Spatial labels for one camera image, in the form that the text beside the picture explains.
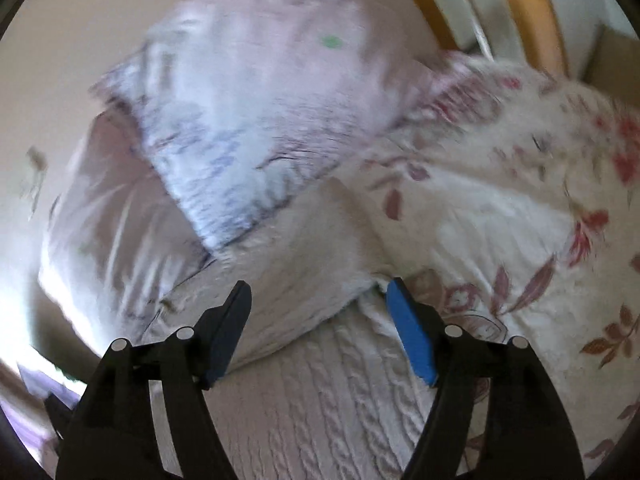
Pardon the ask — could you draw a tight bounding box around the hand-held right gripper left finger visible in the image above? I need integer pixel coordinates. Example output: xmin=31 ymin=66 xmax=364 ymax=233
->
xmin=55 ymin=280 xmax=253 ymax=480

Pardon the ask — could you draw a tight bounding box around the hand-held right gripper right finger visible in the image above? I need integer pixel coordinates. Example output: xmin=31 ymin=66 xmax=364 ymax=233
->
xmin=385 ymin=276 xmax=586 ymax=480

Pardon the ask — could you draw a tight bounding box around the grey cable knit sweater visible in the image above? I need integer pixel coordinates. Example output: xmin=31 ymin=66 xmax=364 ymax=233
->
xmin=145 ymin=175 xmax=483 ymax=480

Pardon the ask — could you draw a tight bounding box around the floral duvet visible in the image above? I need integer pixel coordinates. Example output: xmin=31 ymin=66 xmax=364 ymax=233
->
xmin=330 ymin=52 xmax=640 ymax=476

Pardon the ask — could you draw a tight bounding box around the pink pillow with purple flowers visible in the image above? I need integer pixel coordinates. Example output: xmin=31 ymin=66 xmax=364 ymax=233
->
xmin=37 ymin=110 xmax=216 ymax=351

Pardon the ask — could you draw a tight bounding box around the lilac pillow with blue print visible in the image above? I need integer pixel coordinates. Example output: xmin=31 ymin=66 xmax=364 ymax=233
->
xmin=90 ymin=0 xmax=451 ymax=256

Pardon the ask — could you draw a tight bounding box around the wooden headboard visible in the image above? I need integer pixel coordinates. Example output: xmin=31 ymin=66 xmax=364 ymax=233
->
xmin=175 ymin=0 xmax=573 ymax=78

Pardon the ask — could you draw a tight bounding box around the tan cardboard box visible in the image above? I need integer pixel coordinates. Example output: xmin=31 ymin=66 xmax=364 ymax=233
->
xmin=582 ymin=25 xmax=640 ymax=98

